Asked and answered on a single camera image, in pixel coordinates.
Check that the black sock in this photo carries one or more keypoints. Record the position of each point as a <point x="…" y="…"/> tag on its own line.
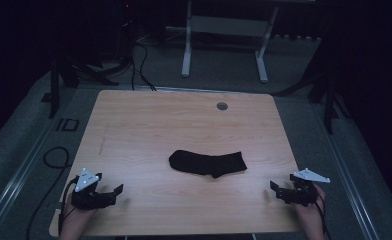
<point x="200" y="163"/>

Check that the black metal stand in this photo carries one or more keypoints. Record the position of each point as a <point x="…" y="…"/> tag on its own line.
<point x="54" y="93"/>
<point x="329" y="100"/>

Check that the person's left hand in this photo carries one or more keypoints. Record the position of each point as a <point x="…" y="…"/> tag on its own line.
<point x="77" y="216"/>

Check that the person's right hand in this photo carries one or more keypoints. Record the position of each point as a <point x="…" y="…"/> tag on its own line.
<point x="312" y="211"/>

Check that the aluminium floor rail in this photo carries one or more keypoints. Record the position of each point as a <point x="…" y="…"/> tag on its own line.
<point x="347" y="186"/>
<point x="184" y="89"/>
<point x="20" y="176"/>

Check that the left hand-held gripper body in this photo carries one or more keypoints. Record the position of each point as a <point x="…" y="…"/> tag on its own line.
<point x="90" y="198"/>

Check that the white metal desk frame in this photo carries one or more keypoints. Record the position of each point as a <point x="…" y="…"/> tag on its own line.
<point x="224" y="26"/>

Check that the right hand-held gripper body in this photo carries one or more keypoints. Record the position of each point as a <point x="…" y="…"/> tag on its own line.
<point x="300" y="195"/>

